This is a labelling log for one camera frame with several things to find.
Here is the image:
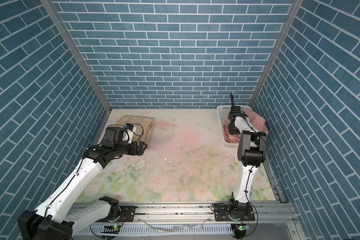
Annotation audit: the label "white plastic basket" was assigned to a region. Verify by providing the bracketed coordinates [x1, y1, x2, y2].
[217, 105, 254, 148]

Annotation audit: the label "beige shorts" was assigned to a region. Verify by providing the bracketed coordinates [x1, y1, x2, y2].
[117, 115, 156, 145]

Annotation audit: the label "pink shorts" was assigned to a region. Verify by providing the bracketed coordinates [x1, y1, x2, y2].
[223, 109, 269, 144]

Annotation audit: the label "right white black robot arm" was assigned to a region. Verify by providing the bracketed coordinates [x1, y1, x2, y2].
[228, 103, 267, 221]

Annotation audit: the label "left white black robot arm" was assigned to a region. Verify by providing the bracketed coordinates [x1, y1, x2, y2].
[18, 141, 148, 240]

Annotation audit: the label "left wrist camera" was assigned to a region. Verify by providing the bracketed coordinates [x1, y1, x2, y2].
[103, 124, 137, 144]

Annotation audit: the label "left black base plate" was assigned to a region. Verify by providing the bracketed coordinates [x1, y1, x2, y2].
[106, 206, 136, 223]

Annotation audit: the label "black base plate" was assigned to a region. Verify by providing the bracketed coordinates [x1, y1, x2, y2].
[106, 206, 136, 223]
[210, 204, 256, 222]

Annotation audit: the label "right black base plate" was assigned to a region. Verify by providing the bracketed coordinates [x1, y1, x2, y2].
[210, 204, 256, 222]

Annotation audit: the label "aluminium front rail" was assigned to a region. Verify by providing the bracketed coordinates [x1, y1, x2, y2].
[68, 202, 305, 240]

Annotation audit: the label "right aluminium corner post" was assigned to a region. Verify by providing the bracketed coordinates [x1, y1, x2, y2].
[248, 0, 304, 108]

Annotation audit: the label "aluminium corner post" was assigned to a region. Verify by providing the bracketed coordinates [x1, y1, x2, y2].
[40, 0, 112, 114]
[248, 0, 304, 108]

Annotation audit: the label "left aluminium corner post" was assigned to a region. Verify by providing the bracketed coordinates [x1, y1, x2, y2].
[40, 0, 112, 114]

